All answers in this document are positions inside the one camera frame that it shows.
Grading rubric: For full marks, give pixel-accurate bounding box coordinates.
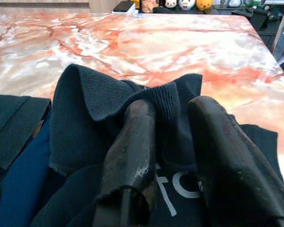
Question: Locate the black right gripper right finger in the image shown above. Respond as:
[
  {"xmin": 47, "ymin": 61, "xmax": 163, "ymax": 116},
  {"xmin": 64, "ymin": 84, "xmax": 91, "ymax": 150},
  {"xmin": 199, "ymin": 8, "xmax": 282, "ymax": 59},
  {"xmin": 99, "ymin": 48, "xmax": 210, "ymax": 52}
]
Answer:
[{"xmin": 187, "ymin": 95, "xmax": 284, "ymax": 227}]

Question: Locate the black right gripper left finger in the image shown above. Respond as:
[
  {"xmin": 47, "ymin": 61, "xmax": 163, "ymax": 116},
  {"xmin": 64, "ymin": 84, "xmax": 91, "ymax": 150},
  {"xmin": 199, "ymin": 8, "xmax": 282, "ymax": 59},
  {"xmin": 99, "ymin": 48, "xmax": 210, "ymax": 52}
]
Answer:
[{"xmin": 93, "ymin": 99, "xmax": 158, "ymax": 227}]

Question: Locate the black shirt onemax LED print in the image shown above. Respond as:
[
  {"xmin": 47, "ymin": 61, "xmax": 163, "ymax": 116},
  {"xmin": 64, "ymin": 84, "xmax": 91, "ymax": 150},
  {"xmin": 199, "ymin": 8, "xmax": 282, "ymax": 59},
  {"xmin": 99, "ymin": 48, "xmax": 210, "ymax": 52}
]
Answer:
[{"xmin": 29, "ymin": 63, "xmax": 284, "ymax": 227}]

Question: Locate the navy shirt red trim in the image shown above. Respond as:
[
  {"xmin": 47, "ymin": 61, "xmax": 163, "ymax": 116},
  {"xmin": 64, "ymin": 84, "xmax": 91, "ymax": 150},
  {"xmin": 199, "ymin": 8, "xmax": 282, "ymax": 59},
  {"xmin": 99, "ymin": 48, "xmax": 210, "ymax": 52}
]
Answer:
[{"xmin": 0, "ymin": 93, "xmax": 53, "ymax": 227}]

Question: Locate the white round plush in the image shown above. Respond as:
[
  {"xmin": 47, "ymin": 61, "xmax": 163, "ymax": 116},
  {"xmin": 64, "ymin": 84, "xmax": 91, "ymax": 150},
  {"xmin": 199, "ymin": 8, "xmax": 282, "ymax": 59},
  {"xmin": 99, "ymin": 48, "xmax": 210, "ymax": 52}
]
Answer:
[{"xmin": 178, "ymin": 0, "xmax": 196, "ymax": 10}]

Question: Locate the yellow round plush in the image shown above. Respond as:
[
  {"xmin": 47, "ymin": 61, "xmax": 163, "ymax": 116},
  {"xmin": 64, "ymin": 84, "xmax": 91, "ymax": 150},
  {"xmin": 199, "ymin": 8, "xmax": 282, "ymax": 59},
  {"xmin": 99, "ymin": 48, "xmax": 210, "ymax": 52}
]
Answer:
[{"xmin": 195, "ymin": 0, "xmax": 215, "ymax": 11}]

